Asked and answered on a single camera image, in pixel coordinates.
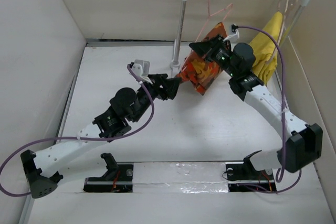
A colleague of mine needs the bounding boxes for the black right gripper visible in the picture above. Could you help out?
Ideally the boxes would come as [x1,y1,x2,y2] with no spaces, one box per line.
[188,34,238,78]

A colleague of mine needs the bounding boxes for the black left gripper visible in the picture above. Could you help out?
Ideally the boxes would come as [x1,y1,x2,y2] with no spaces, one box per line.
[131,73,180,123]

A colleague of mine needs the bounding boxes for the orange camouflage trousers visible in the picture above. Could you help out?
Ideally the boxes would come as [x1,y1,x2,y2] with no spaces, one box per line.
[175,22,228,96]

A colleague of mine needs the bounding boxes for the pink wire hanger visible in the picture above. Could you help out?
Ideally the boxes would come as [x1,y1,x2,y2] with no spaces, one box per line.
[195,0,234,44]

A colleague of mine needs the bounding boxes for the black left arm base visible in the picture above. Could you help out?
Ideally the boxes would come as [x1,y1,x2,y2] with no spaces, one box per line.
[83,153,134,193]

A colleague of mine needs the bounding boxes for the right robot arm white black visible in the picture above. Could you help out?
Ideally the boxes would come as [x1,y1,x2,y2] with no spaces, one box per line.
[189,35,323,179]

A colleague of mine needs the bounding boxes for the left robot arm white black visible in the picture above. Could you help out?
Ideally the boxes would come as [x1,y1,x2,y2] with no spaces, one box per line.
[20,74,181,199]

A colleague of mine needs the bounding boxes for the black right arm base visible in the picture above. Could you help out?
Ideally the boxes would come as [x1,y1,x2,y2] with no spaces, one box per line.
[222,151,277,193]

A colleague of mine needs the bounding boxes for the yellow garment on hanger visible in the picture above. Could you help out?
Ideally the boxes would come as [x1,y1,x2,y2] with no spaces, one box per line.
[249,12,283,84]

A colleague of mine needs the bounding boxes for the beige hanger holding garment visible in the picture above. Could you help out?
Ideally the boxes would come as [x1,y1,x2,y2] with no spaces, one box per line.
[277,0,299,45]

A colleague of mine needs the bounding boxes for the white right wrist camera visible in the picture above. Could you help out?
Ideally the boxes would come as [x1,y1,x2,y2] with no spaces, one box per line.
[224,24,240,43]

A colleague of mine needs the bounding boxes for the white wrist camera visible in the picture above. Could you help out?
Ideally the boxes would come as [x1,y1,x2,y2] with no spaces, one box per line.
[224,24,240,43]
[128,60,152,83]

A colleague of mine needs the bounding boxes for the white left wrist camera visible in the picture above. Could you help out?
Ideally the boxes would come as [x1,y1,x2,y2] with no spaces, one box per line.
[128,60,152,83]

